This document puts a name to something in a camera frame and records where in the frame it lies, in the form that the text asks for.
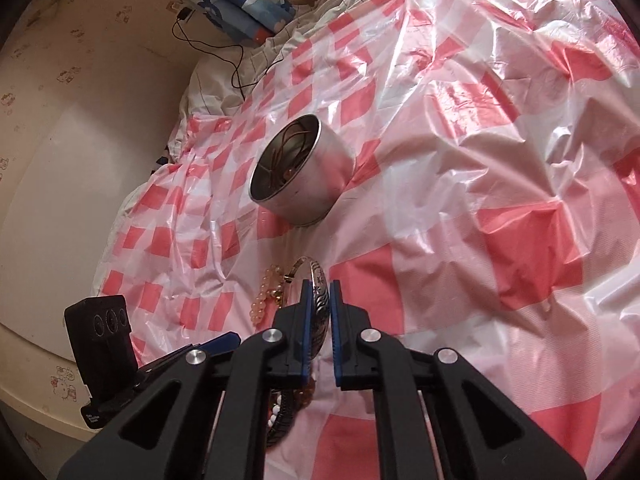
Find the black charger plug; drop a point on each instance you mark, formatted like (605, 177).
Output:
(184, 14)

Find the red white checked plastic sheet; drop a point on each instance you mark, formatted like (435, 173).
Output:
(450, 210)

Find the white gridded bed sheet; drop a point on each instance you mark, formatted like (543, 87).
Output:
(300, 25)

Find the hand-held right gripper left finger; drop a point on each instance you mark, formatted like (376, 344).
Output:
(306, 310)

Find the blue printed pillow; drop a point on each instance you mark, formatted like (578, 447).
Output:
(240, 5)

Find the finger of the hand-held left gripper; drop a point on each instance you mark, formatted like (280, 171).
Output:
(222, 341)

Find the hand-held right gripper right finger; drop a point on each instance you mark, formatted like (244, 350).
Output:
(337, 320)

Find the round metal tin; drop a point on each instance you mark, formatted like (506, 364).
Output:
(320, 180)

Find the silver engraved bangle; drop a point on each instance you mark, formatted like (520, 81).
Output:
(320, 280)

